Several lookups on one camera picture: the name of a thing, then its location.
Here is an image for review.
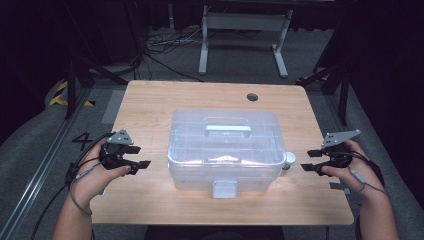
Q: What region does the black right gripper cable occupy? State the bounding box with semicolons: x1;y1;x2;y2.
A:
346;150;387;188

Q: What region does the grey left wrist lanyard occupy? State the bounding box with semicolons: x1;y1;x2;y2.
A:
68;162;103;217

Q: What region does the large grey floor tape patch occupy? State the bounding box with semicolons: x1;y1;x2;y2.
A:
100;89;127;125

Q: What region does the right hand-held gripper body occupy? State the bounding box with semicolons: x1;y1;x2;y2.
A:
316;129;362;175

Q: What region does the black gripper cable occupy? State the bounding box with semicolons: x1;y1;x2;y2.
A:
29;132;116;240
346;150;387;188

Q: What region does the grey right wrist lanyard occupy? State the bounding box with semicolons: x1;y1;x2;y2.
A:
348;168;392;198

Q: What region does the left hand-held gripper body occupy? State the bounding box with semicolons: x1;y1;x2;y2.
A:
99;129;135;175

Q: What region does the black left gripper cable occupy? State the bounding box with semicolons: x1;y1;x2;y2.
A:
29;132;116;240

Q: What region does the tangle of floor cables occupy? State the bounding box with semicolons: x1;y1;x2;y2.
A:
143;26;205;83

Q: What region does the person's left hand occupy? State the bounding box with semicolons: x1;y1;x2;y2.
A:
68;138;132;210

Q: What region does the aluminium floor rail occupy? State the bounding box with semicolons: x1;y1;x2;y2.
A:
324;93;424;240
0;87;94;240

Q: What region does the grey wrist lanyard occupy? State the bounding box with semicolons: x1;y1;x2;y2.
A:
348;168;392;198
68;162;103;217

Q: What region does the person's right hand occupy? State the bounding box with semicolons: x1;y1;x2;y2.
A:
322;140;385;203

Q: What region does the black metal stand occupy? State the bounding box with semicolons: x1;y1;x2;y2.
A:
295;64;352;127
63;54;130;120

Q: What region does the person's dark clothing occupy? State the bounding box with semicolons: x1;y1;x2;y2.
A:
144;225;286;240

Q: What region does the white metal desk frame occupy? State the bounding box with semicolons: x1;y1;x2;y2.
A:
198;4;294;79

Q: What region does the small white bottle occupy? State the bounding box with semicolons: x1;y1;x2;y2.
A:
281;151;297;171

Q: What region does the clear plastic storage box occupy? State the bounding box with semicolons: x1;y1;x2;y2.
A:
167;108;288;200

